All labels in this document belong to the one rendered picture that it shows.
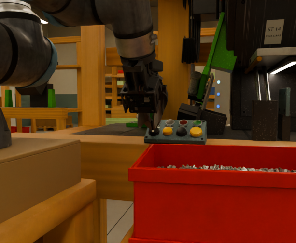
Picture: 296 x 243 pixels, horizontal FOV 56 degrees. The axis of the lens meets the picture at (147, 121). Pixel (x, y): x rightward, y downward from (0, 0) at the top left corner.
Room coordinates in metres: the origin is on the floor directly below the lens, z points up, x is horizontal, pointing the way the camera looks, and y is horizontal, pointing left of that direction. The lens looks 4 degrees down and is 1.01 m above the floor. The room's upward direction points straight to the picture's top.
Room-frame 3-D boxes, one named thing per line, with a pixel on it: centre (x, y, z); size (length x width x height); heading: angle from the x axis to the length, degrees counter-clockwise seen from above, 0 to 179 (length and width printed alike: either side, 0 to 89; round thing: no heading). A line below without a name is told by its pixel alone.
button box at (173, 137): (0.72, -0.07, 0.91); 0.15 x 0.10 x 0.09; 76
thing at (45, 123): (9.72, 3.24, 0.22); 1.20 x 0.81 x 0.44; 169
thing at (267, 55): (0.84, -0.38, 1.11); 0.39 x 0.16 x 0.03; 166
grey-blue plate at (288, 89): (0.78, -0.38, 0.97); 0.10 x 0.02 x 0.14; 166
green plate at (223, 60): (0.92, -0.24, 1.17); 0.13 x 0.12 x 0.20; 76
